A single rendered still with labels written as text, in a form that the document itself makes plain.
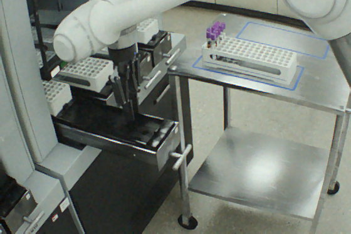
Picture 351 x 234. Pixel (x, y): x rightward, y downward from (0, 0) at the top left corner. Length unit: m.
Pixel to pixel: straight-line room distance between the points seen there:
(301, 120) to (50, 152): 1.60
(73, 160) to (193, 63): 0.50
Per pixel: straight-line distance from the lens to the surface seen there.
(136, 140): 1.28
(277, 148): 2.04
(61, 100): 1.44
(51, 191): 1.32
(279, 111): 2.70
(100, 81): 1.48
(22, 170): 1.34
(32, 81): 1.29
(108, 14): 1.01
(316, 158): 2.01
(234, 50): 1.50
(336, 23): 0.76
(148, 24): 1.73
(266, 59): 1.46
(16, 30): 1.20
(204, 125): 2.61
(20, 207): 1.22
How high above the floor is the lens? 1.64
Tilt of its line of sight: 36 degrees down
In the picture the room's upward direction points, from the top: 5 degrees counter-clockwise
